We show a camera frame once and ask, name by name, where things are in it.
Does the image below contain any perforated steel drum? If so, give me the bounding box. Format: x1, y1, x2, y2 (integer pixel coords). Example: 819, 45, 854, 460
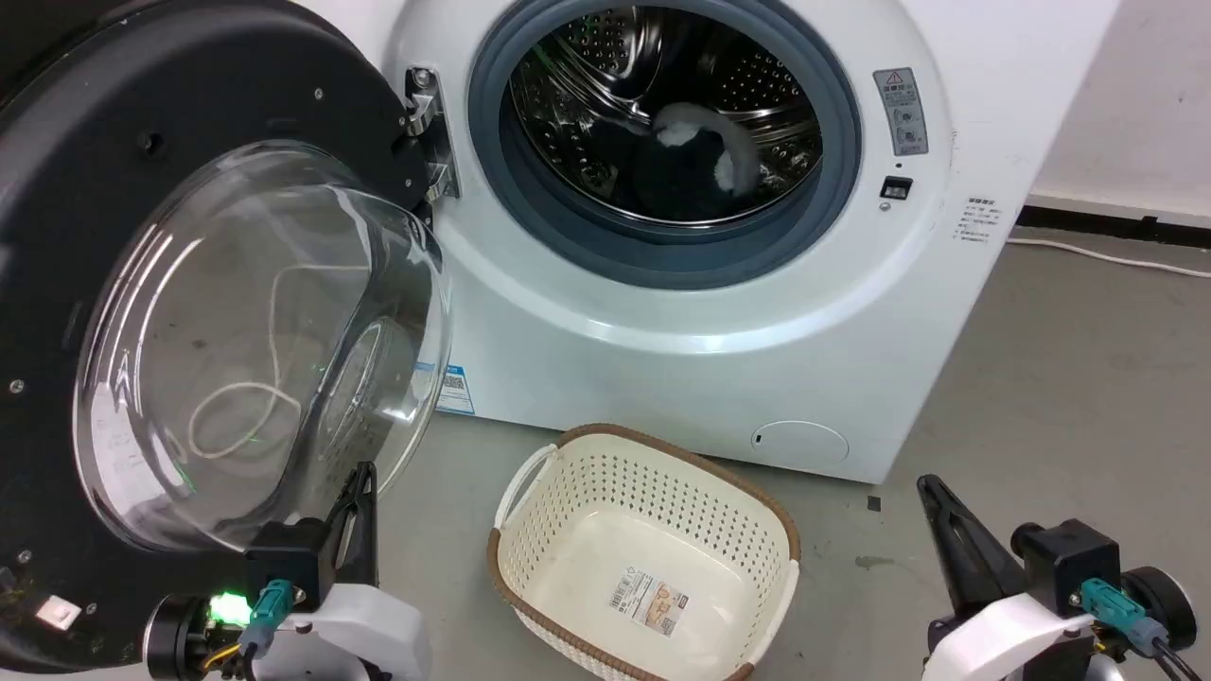
509, 5, 824, 228

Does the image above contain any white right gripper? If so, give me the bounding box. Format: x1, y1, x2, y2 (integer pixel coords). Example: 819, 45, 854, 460
916, 476, 1199, 681

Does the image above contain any black baseboard strip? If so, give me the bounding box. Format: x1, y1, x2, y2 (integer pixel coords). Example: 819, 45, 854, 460
1014, 203, 1211, 249

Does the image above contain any grey warning sticker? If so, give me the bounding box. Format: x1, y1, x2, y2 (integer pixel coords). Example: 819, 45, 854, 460
872, 67, 930, 157

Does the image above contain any printed text label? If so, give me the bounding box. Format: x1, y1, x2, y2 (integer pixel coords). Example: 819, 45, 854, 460
954, 197, 1006, 245

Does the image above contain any white floor cable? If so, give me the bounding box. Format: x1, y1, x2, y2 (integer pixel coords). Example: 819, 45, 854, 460
1005, 236, 1211, 280

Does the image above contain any teal left cable connector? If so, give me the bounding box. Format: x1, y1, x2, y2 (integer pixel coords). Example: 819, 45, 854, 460
237, 579, 294, 658

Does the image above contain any teal cable connector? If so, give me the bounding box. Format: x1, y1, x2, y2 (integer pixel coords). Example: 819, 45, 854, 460
237, 579, 294, 658
1081, 579, 1169, 655

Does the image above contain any teal right cable connector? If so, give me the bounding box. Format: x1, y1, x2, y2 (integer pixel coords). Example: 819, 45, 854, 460
1081, 579, 1169, 655

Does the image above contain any blue and white QR sticker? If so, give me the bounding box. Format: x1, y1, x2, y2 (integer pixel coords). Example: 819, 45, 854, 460
437, 362, 476, 417

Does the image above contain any chrome door hinge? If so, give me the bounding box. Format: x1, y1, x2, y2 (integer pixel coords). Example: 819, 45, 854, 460
405, 66, 463, 204

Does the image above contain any round filter cover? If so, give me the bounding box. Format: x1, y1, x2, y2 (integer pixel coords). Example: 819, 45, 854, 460
750, 421, 850, 466

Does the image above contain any cream laundry basket brown rim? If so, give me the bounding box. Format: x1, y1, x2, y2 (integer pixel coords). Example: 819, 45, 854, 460
487, 423, 802, 681

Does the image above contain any thin black right gripper cable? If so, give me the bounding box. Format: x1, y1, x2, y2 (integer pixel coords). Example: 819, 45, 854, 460
1150, 638, 1211, 681

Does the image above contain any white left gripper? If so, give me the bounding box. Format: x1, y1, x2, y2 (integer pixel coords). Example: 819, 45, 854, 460
142, 462, 433, 681

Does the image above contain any white front-load washing machine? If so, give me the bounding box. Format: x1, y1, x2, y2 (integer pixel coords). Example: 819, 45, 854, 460
293, 0, 1122, 485

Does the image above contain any paper product label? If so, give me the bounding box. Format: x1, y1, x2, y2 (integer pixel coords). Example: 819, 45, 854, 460
608, 566, 690, 637

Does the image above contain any black washer door glass bowl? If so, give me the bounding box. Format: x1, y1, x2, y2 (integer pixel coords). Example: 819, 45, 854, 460
0, 0, 453, 674

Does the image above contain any black and white garment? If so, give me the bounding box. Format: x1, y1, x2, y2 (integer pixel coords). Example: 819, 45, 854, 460
605, 102, 763, 224

